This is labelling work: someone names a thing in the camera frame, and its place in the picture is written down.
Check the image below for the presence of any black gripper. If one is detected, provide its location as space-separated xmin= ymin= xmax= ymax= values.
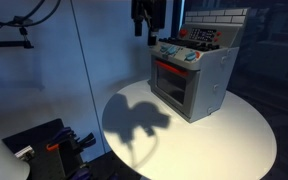
xmin=131 ymin=0 xmax=168 ymax=47

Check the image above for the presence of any blue oven knob with red mark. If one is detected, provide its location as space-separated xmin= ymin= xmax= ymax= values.
xmin=184 ymin=51 xmax=201 ymax=63

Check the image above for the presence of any red oven dial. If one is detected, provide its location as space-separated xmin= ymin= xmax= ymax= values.
xmin=178 ymin=28 xmax=189 ymax=39

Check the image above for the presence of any grey toy oven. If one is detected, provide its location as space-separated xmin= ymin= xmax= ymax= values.
xmin=148 ymin=7 xmax=252 ymax=124

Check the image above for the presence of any white round table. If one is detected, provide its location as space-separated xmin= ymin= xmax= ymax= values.
xmin=101 ymin=79 xmax=278 ymax=180

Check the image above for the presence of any blue clamp with orange tip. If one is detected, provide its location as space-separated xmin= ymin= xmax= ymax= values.
xmin=45 ymin=126 xmax=76 ymax=152

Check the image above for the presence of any dark purple clamp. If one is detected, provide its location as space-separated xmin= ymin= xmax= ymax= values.
xmin=66 ymin=163 xmax=92 ymax=180

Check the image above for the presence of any black equipment with orange part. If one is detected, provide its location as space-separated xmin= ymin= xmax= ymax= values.
xmin=2 ymin=118 xmax=92 ymax=180

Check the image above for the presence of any red oven door handle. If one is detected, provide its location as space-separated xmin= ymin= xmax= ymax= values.
xmin=155 ymin=59 xmax=190 ymax=78

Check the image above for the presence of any black hanging cable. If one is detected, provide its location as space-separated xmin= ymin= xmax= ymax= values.
xmin=0 ymin=0 xmax=62 ymax=28
xmin=3 ymin=0 xmax=47 ymax=26

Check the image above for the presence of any black camera on stand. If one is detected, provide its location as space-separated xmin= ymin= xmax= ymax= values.
xmin=12 ymin=15 xmax=34 ymax=27

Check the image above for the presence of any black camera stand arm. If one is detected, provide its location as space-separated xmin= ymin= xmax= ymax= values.
xmin=0 ymin=13 xmax=35 ymax=50

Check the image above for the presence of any silver aluminium rail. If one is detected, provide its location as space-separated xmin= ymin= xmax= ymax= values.
xmin=14 ymin=145 xmax=36 ymax=161

